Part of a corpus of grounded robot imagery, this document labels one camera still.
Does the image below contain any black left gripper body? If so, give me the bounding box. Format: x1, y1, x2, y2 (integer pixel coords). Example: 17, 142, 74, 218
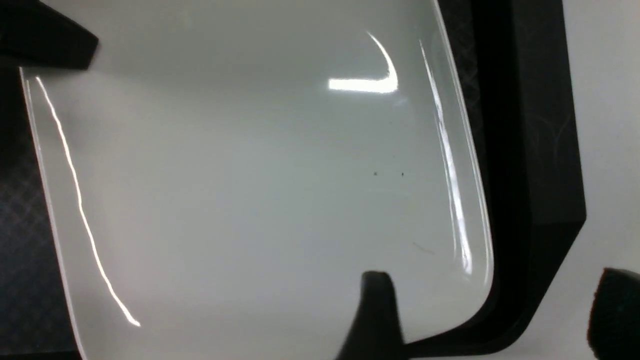
0, 0, 99, 70

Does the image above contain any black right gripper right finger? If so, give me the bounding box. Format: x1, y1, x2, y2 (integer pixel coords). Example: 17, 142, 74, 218
587, 268, 640, 360

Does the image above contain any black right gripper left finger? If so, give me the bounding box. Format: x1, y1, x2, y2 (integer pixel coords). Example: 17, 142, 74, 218
336, 271, 407, 360

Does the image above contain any white square rice plate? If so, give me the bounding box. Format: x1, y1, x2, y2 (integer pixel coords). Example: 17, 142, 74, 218
21, 0, 494, 360

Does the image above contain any black serving tray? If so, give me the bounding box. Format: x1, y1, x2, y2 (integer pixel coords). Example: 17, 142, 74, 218
1, 0, 586, 360

